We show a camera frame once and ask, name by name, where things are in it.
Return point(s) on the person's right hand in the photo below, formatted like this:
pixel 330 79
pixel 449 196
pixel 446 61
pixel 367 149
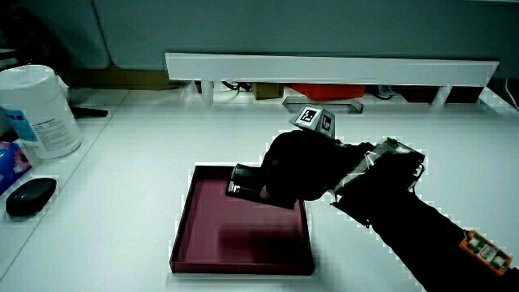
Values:
pixel 302 166

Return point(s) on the black stapper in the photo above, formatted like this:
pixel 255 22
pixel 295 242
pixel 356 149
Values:
pixel 244 181

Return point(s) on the dark red square plate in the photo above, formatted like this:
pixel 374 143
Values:
pixel 243 239

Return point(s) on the person's right forearm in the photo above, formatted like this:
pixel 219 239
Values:
pixel 421 243

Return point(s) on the grey metal tray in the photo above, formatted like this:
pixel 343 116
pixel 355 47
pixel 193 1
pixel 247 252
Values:
pixel 291 106

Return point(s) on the orange box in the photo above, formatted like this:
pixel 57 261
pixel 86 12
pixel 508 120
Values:
pixel 326 91

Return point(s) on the small cardboard box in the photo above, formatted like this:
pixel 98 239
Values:
pixel 266 91

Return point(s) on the black wrist sensor module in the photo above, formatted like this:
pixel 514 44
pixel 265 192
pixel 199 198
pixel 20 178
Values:
pixel 391 164

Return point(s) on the white desk shelf riser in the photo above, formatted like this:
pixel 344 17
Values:
pixel 324 69

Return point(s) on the dark red box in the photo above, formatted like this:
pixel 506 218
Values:
pixel 419 94
pixel 464 94

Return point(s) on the brown board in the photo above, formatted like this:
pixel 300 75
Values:
pixel 121 78

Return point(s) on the white wipes canister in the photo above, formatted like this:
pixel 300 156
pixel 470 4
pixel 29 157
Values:
pixel 38 109

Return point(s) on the black computer mouse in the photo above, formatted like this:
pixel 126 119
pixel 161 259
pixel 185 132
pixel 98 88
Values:
pixel 30 196

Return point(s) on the blue tissue pack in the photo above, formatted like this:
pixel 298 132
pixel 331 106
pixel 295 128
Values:
pixel 11 162

